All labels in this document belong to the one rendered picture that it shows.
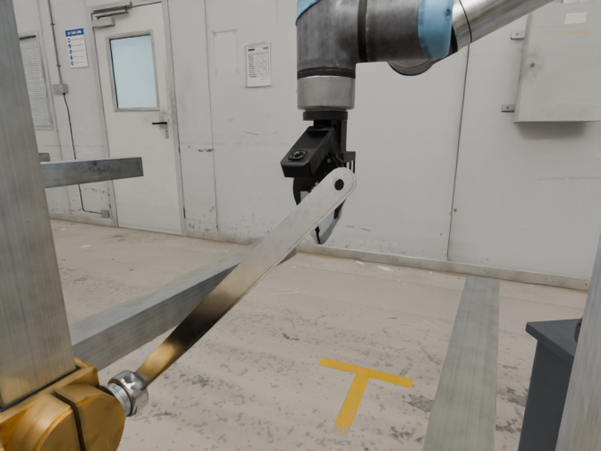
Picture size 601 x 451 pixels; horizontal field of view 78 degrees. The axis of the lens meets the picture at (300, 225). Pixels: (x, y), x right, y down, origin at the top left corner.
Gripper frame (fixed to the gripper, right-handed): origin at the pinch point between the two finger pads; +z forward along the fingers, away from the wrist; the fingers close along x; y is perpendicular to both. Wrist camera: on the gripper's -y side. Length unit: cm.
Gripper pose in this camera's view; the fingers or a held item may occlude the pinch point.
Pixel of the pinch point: (318, 237)
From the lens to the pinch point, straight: 60.9
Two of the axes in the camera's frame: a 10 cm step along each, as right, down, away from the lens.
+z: 0.0, 9.7, 2.4
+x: -8.9, -1.1, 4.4
